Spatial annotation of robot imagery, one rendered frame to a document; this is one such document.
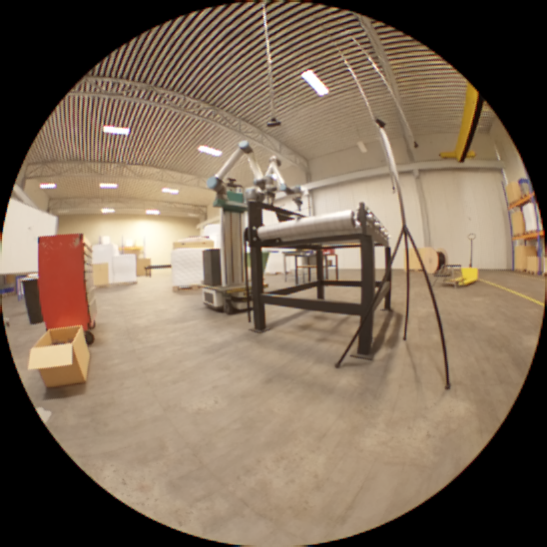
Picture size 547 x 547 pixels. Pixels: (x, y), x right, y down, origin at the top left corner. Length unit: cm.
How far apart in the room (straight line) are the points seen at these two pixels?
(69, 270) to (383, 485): 210
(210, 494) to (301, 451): 32
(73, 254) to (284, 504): 189
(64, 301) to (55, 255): 38
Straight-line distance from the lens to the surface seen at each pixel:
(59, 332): 173
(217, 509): 65
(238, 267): 265
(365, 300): 115
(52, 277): 186
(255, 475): 67
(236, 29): 833
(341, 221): 117
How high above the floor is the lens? 61
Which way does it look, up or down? 3 degrees down
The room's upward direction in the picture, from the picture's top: 3 degrees counter-clockwise
